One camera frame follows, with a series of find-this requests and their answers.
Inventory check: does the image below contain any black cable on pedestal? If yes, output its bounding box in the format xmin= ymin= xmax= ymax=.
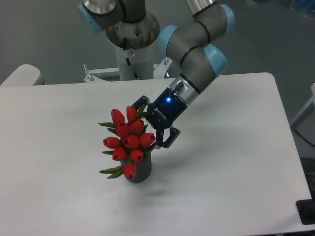
xmin=122 ymin=37 xmax=141 ymax=80

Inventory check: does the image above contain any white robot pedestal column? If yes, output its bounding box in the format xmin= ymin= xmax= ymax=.
xmin=105 ymin=11 xmax=161 ymax=81

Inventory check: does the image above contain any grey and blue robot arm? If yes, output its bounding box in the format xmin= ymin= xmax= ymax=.
xmin=78 ymin=0 xmax=235 ymax=152

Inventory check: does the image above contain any black box at table edge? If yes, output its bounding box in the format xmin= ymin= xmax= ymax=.
xmin=296 ymin=199 xmax=315 ymax=225

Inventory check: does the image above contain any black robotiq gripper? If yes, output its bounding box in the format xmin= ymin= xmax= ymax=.
xmin=132 ymin=87 xmax=189 ymax=155

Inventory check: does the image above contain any white furniture frame right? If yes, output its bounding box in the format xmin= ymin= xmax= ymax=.
xmin=289 ymin=84 xmax=315 ymax=130

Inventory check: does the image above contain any dark grey ribbed vase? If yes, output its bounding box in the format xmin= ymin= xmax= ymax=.
xmin=120 ymin=147 xmax=152 ymax=183

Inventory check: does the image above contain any red tulip bouquet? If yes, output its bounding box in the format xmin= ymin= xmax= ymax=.
xmin=99 ymin=104 xmax=156 ymax=179

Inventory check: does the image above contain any white metal base frame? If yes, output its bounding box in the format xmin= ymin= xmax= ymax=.
xmin=84 ymin=57 xmax=173 ymax=83

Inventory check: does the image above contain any clear bin with blue items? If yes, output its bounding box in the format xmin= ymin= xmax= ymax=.
xmin=290 ymin=0 xmax=315 ymax=18

